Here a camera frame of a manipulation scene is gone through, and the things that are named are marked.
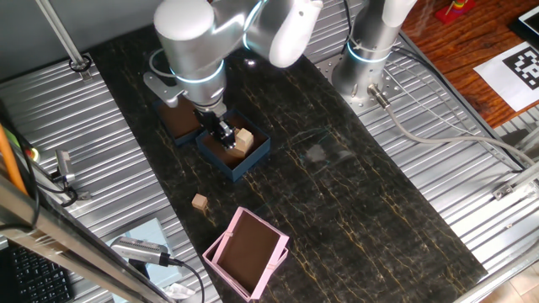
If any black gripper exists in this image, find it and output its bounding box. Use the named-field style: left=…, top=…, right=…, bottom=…
left=192, top=103, right=238, bottom=152

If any small wooden cube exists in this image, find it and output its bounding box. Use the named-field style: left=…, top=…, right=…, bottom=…
left=191, top=193, right=209, bottom=212
left=234, top=127, right=255, bottom=149

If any large wooden block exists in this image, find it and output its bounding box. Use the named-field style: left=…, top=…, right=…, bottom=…
left=227, top=138, right=253, bottom=160

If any dark blue gift box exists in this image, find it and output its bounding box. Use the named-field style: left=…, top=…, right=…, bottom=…
left=195, top=108, right=272, bottom=183

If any dark blue gift box lid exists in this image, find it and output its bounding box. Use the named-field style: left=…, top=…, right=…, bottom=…
left=152, top=97, right=204, bottom=147

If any pink gift box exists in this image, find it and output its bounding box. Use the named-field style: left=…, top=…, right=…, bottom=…
left=202, top=206, right=291, bottom=303

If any black marbled table mat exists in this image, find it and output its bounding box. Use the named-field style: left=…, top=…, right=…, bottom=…
left=88, top=24, right=488, bottom=303

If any crumpled white paper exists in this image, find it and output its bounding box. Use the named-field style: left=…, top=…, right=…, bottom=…
left=163, top=282, right=197, bottom=301

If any orange tube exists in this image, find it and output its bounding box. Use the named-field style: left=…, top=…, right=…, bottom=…
left=0, top=125, right=29, bottom=197

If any black keyboard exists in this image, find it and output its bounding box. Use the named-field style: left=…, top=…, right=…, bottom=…
left=0, top=245, right=75, bottom=303

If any brown wooden desk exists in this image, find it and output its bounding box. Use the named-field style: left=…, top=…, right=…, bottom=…
left=399, top=0, right=539, bottom=130

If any printed marker paper sheet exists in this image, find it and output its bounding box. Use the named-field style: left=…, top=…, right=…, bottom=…
left=473, top=40, right=539, bottom=113

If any black tablet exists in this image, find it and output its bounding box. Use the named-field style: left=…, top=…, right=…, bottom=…
left=508, top=4, right=539, bottom=42

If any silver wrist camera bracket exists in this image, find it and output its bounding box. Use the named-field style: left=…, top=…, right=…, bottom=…
left=142, top=71, right=189, bottom=109

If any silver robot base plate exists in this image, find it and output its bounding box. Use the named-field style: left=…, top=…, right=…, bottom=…
left=313, top=40, right=405, bottom=117

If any silver depth camera on beam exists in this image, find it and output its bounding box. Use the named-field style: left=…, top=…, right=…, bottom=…
left=110, top=236, right=173, bottom=268

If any black beam camera cable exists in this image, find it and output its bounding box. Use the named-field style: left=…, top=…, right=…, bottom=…
left=168, top=257, right=206, bottom=303

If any aluminium frame beam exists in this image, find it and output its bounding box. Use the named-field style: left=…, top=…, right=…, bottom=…
left=0, top=174, right=176, bottom=303

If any metal camera pole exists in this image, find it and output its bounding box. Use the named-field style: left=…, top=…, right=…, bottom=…
left=35, top=0, right=93, bottom=82

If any gray robot base cable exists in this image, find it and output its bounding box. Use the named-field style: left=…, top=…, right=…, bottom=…
left=366, top=82, right=538, bottom=167

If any red stacking ring toy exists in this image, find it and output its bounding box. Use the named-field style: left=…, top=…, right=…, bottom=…
left=435, top=0, right=478, bottom=25

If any metal corner bracket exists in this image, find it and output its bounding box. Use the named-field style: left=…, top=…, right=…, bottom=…
left=491, top=162, right=539, bottom=202

